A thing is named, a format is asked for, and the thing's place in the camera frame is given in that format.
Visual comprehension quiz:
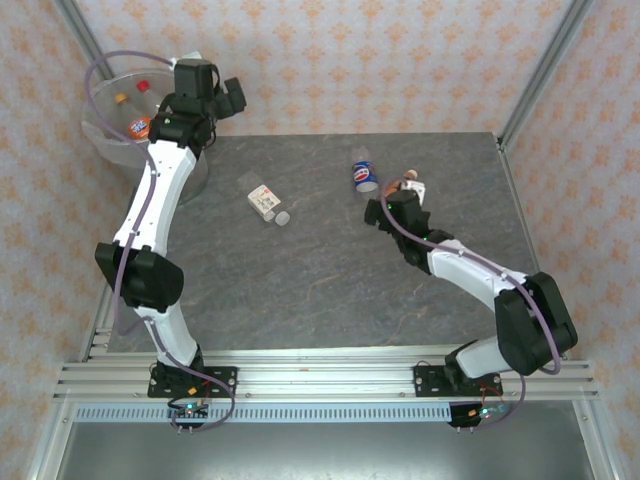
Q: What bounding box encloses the white label small bottle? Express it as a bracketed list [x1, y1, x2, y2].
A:
[239, 171, 292, 229]

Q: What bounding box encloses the blue label cola bottle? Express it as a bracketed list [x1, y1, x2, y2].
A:
[349, 145, 380, 201]

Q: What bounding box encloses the aluminium frame post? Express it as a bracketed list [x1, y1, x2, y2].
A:
[499, 0, 596, 151]
[52, 0, 117, 84]

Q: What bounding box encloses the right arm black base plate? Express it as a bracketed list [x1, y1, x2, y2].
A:
[413, 363, 501, 399]

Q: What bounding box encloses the aluminium frame leg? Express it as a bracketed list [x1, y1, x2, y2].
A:
[572, 399, 626, 480]
[27, 399, 76, 480]

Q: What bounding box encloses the red label plastic bottle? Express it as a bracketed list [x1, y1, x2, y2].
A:
[135, 79, 161, 119]

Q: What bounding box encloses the aluminium table side rail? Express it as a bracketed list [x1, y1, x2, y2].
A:
[497, 134, 571, 361]
[79, 187, 144, 361]

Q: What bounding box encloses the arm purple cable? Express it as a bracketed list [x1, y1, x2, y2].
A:
[382, 177, 564, 431]
[83, 49, 239, 432]

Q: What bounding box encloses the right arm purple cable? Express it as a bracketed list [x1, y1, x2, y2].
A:
[382, 177, 564, 431]

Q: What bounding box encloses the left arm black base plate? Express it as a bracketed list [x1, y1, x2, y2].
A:
[147, 366, 239, 399]

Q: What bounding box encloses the aluminium mounting rail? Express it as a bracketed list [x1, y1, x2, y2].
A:
[53, 349, 600, 401]

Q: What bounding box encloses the clear plastic bin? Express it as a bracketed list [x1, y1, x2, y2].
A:
[81, 67, 209, 204]

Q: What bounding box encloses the brown label plastic bottle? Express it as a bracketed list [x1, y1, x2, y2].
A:
[383, 168, 420, 197]

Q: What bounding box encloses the orange label plastic bottle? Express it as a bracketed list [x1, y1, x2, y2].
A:
[113, 93, 154, 140]

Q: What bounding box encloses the slotted grey cable duct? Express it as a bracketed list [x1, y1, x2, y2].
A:
[73, 405, 454, 424]

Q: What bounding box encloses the grey metal panel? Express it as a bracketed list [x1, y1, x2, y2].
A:
[54, 422, 599, 480]

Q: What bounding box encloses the clear plastic bin liner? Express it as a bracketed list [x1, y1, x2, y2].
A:
[81, 67, 207, 169]

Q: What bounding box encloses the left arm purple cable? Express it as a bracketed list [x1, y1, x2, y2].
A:
[83, 49, 239, 432]

